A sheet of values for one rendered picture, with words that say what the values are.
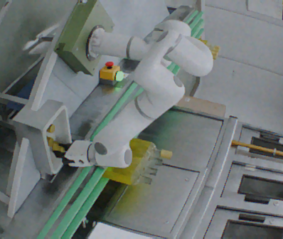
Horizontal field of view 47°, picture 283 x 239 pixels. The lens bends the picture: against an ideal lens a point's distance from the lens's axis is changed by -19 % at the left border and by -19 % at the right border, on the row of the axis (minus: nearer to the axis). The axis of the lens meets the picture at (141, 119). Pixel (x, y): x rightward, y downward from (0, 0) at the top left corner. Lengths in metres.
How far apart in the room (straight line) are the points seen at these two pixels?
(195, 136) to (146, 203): 0.55
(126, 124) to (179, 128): 0.96
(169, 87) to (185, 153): 0.90
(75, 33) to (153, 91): 0.46
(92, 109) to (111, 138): 0.52
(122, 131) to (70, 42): 0.42
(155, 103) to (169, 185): 0.68
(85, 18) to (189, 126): 0.96
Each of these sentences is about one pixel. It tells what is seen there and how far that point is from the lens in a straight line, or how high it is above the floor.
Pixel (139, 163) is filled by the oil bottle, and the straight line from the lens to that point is 1.57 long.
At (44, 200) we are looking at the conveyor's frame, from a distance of 1.40.
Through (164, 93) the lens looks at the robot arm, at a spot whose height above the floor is 1.23.
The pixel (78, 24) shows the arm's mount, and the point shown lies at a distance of 1.39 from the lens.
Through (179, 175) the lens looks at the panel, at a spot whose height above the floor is 1.20.
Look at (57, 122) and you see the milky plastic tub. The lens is 1.44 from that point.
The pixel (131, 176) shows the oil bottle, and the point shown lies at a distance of 1.52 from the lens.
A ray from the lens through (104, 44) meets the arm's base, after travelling 1.42.
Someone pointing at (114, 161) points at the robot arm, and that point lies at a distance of 1.24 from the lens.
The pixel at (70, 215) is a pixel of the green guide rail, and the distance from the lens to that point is 1.36.
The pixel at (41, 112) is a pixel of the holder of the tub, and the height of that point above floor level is 0.77.
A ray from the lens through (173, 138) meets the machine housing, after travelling 1.99.
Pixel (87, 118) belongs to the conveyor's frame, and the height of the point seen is 0.83.
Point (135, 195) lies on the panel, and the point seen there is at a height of 1.07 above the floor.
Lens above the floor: 1.50
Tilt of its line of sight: 17 degrees down
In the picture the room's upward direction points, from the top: 103 degrees clockwise
